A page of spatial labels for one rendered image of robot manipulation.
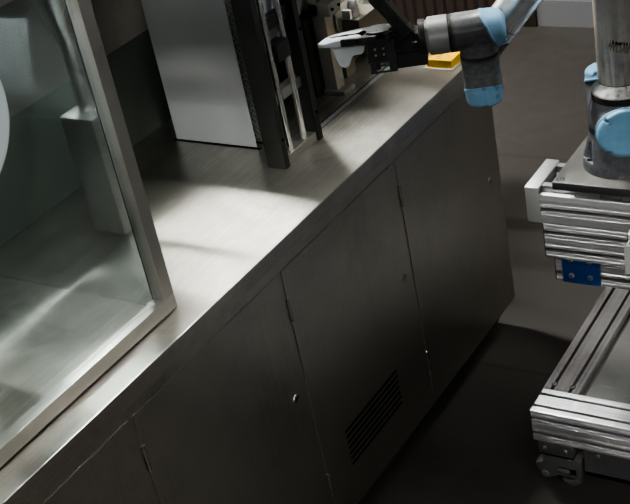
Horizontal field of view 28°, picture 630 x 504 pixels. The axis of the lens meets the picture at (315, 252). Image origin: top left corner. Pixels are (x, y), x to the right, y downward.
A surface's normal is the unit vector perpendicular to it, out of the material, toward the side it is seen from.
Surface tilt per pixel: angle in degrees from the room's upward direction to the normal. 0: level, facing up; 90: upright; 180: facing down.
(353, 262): 90
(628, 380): 0
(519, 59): 0
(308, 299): 90
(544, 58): 0
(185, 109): 90
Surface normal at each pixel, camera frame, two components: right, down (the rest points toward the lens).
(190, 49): -0.51, 0.51
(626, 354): -0.18, -0.85
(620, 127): -0.05, 0.62
